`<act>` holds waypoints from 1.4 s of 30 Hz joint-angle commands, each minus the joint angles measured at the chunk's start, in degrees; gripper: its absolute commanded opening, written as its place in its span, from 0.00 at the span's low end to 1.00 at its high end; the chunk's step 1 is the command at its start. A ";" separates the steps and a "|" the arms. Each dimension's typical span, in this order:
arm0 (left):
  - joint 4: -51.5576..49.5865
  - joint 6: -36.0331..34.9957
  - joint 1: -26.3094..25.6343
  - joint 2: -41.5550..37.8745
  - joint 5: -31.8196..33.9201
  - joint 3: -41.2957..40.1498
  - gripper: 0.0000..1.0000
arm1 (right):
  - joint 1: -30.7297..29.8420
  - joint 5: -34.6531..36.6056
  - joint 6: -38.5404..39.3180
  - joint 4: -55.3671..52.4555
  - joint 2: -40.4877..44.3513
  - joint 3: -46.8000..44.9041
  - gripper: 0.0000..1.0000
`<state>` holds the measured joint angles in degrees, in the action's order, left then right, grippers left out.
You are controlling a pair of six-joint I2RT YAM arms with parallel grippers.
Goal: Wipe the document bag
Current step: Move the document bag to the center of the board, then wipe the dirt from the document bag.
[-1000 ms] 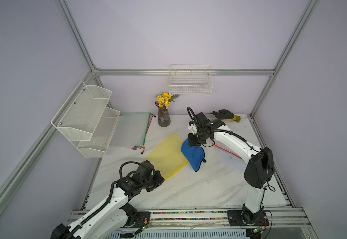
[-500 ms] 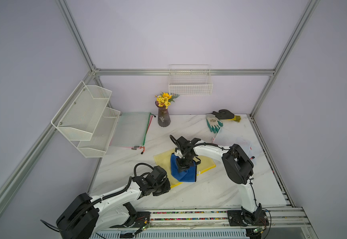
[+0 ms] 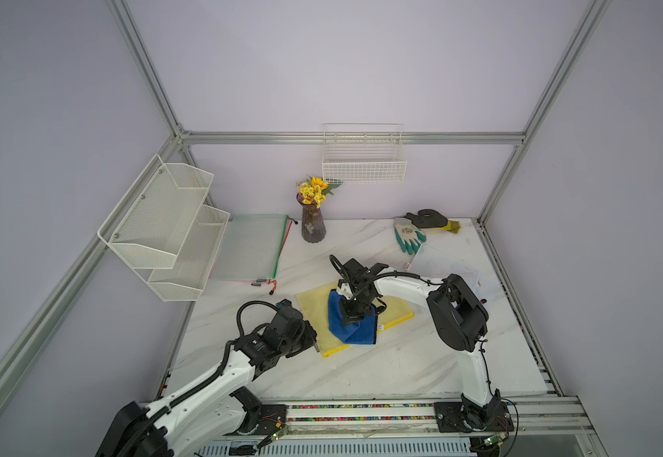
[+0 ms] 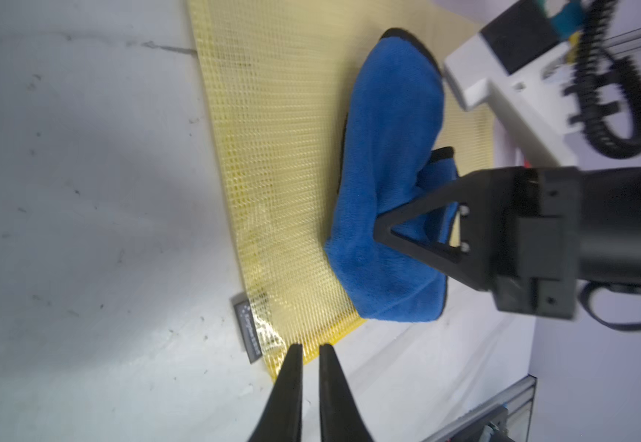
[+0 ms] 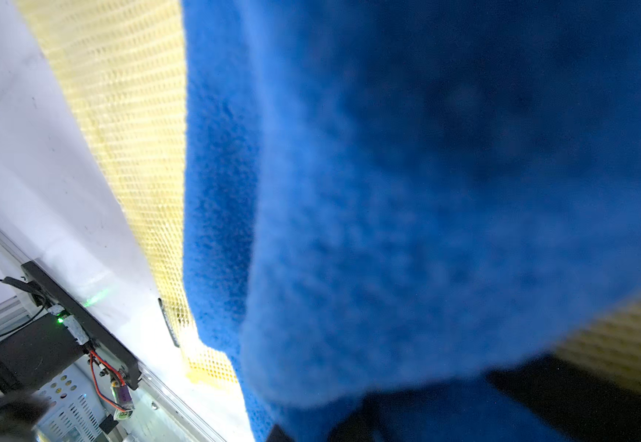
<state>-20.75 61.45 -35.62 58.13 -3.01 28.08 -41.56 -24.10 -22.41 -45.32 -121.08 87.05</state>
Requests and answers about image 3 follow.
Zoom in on red zipper mesh document bag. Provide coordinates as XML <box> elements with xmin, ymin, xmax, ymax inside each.
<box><xmin>406</xmin><ymin>244</ymin><xmax>481</xmax><ymax>297</ymax></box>

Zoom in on blue microfiber cleaning cloth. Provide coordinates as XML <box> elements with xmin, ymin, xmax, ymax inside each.
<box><xmin>328</xmin><ymin>289</ymin><xmax>378</xmax><ymax>346</ymax></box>

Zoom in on dark purple glass vase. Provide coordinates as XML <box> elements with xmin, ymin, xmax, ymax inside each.
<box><xmin>297</xmin><ymin>193</ymin><xmax>327</xmax><ymax>244</ymax></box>

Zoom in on black yellow work glove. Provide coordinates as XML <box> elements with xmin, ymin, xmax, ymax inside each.
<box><xmin>405</xmin><ymin>209</ymin><xmax>461</xmax><ymax>233</ymax></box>

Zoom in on white wire wall basket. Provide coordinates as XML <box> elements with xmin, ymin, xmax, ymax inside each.
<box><xmin>322</xmin><ymin>123</ymin><xmax>407</xmax><ymax>184</ymax></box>

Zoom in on white two-tier mesh shelf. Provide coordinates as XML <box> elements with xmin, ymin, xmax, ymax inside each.
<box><xmin>97</xmin><ymin>155</ymin><xmax>230</xmax><ymax>302</ymax></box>

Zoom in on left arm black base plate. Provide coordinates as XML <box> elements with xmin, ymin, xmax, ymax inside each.
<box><xmin>236</xmin><ymin>404</ymin><xmax>288</xmax><ymax>436</ymax></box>

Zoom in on yellow mesh document bag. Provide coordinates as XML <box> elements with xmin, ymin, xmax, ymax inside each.
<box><xmin>296</xmin><ymin>282</ymin><xmax>415</xmax><ymax>358</ymax></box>

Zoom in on aluminium frame rail base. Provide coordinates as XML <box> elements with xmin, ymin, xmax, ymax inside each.
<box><xmin>195</xmin><ymin>394</ymin><xmax>607</xmax><ymax>456</ymax></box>

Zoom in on yellow artificial flowers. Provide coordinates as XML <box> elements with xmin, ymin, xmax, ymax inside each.
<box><xmin>296</xmin><ymin>176</ymin><xmax>342</xmax><ymax>208</ymax></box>

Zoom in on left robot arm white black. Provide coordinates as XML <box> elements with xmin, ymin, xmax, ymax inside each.
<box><xmin>96</xmin><ymin>300</ymin><xmax>317</xmax><ymax>456</ymax></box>

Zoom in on green zipper mesh document bag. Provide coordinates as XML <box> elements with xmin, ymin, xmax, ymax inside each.
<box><xmin>209</xmin><ymin>214</ymin><xmax>298</xmax><ymax>295</ymax></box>

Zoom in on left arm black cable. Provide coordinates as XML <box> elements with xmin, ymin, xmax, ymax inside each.
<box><xmin>235</xmin><ymin>299</ymin><xmax>281</xmax><ymax>341</ymax></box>

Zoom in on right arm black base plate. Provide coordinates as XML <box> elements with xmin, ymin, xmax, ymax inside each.
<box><xmin>433</xmin><ymin>399</ymin><xmax>514</xmax><ymax>433</ymax></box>

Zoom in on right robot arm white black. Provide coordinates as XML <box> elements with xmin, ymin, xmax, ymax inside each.
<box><xmin>328</xmin><ymin>255</ymin><xmax>502</xmax><ymax>416</ymax></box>

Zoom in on green white work glove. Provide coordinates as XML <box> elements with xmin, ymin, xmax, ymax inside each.
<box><xmin>393</xmin><ymin>218</ymin><xmax>427</xmax><ymax>255</ymax></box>

